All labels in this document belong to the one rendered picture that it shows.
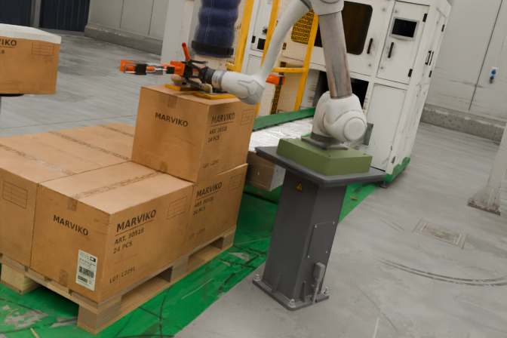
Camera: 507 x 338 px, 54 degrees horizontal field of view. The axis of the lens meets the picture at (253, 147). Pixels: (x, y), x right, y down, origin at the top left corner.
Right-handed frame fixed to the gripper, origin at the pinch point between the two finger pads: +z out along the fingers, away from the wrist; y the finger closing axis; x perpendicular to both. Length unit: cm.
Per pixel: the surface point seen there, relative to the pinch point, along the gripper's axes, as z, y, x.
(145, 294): -20, 105, -28
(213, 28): -4.0, -21.8, 16.8
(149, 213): -22, 59, -38
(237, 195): -22, 71, 49
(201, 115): -18.9, 18.4, -4.0
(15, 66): 135, 29, 17
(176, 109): -4.5, 19.6, -4.6
